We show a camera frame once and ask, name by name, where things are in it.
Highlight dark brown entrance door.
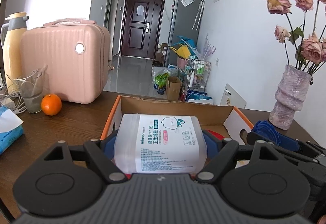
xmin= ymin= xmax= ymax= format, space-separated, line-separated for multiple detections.
xmin=120 ymin=0 xmax=166 ymax=57

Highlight small open cardboard box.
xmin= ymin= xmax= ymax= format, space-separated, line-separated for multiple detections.
xmin=166 ymin=77 xmax=182 ymax=101

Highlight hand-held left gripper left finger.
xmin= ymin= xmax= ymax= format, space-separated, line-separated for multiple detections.
xmin=42 ymin=132 xmax=128 ymax=184

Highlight pink ribbed suitcase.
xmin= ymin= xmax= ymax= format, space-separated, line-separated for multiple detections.
xmin=20 ymin=18 xmax=110 ymax=104

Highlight grey refrigerator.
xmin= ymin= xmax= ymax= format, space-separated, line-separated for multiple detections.
xmin=164 ymin=0 xmax=205 ymax=68

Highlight yellow bag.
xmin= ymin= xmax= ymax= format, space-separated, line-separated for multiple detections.
xmin=170 ymin=44 xmax=191 ymax=59

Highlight white board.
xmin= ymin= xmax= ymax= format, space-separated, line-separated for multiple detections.
xmin=220 ymin=83 xmax=247 ymax=109

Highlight orange-edged cardboard box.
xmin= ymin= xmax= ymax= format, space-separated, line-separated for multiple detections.
xmin=100 ymin=95 xmax=255 ymax=163

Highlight dried pink roses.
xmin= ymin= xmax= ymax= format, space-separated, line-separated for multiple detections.
xmin=263 ymin=0 xmax=326 ymax=77

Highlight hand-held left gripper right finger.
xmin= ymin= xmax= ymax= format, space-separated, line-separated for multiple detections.
xmin=195 ymin=131 xmax=281 ymax=184

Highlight clear cotton swab box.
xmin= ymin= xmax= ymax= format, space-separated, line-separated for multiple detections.
xmin=113 ymin=113 xmax=207 ymax=174

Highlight purple feather decoration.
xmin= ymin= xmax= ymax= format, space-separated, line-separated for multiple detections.
xmin=199 ymin=34 xmax=216 ymax=61

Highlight white cables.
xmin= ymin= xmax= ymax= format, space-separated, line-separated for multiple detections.
xmin=0 ymin=91 xmax=27 ymax=113

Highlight blue folding frame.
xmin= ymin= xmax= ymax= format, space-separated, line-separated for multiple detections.
xmin=176 ymin=35 xmax=196 ymax=48

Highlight red and white lint brush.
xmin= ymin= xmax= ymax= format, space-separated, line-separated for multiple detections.
xmin=202 ymin=129 xmax=228 ymax=139

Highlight brown carton by door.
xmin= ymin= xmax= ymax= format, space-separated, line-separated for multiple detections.
xmin=156 ymin=43 xmax=169 ymax=61

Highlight orange fruit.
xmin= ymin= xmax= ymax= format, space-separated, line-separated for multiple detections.
xmin=41 ymin=94 xmax=62 ymax=116

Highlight yellow thermos jug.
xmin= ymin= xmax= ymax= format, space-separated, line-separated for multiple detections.
xmin=0 ymin=12 xmax=30 ymax=94

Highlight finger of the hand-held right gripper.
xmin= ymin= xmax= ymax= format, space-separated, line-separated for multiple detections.
xmin=267 ymin=139 xmax=326 ymax=164

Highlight white umbrella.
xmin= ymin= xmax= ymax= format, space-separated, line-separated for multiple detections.
xmin=192 ymin=0 xmax=205 ymax=30

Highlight blue and white carton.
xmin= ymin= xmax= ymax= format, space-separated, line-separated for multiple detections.
xmin=185 ymin=89 xmax=213 ymax=104

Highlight blue ribbed object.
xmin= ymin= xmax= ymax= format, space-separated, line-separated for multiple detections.
xmin=251 ymin=120 xmax=302 ymax=152

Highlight blue tissue pack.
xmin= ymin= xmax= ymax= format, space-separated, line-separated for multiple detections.
xmin=0 ymin=106 xmax=24 ymax=155

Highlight green plastic bag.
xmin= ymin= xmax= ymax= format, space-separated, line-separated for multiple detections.
xmin=155 ymin=73 xmax=170 ymax=89

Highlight pink bucket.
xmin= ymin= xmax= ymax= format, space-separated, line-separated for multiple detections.
xmin=177 ymin=57 xmax=190 ymax=69

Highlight metal storage rack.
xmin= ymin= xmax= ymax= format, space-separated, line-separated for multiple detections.
xmin=184 ymin=59 xmax=211 ymax=94

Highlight white power strip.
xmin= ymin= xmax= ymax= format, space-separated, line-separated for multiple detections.
xmin=0 ymin=98 xmax=16 ymax=108

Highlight clear glass cup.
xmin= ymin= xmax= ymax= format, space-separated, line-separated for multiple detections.
xmin=6 ymin=64 xmax=48 ymax=113

